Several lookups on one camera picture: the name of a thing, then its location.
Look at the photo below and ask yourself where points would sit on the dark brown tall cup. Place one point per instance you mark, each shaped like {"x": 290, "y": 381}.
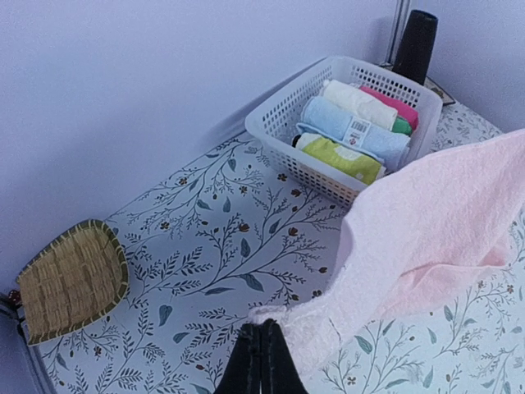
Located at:
{"x": 415, "y": 49}

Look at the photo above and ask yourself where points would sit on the right aluminium frame post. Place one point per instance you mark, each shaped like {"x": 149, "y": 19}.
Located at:
{"x": 401, "y": 15}

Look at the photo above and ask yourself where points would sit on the floral tablecloth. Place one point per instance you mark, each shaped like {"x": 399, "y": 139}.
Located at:
{"x": 226, "y": 233}

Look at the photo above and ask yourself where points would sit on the pink towel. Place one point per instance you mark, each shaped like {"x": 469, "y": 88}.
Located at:
{"x": 410, "y": 242}

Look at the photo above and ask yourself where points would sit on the white plastic basket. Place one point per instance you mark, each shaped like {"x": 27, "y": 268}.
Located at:
{"x": 300, "y": 111}

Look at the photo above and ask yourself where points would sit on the yellow woven mat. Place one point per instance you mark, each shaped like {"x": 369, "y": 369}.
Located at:
{"x": 74, "y": 281}

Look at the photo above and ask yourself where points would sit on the light blue rolled towel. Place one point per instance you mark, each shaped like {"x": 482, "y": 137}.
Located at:
{"x": 325, "y": 118}

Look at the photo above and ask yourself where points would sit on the magenta rolled towel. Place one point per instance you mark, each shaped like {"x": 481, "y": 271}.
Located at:
{"x": 404, "y": 110}

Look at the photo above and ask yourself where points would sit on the yellow dotted rolled towel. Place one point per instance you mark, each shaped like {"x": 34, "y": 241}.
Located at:
{"x": 357, "y": 165}

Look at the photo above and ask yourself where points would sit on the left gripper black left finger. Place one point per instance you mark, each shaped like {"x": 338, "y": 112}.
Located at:
{"x": 242, "y": 374}

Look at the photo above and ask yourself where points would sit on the green rolled towel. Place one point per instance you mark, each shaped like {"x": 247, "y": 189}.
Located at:
{"x": 401, "y": 126}

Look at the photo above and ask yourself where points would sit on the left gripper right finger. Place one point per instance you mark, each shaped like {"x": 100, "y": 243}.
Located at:
{"x": 278, "y": 372}

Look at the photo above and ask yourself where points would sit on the cream white towel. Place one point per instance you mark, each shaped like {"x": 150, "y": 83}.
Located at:
{"x": 359, "y": 103}

